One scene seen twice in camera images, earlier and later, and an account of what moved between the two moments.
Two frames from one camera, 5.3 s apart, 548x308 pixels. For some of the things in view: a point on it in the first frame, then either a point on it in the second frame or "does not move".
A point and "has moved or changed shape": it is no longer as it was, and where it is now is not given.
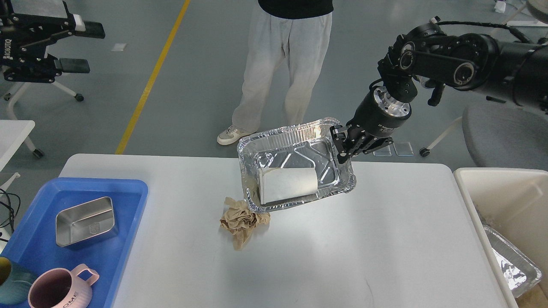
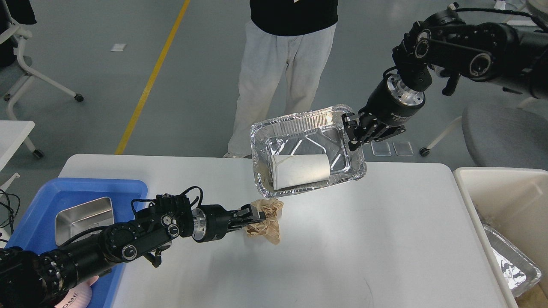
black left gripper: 24,38 → 210,222
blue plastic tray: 34,240 does not move
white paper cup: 278,183 → 291,170
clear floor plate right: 403,148 does not move
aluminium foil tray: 309,144 has moved or changed shape
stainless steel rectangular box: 80,222 does not move
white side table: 13,134 does not move
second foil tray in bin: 519,273 does not move
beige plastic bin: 514,201 does not move
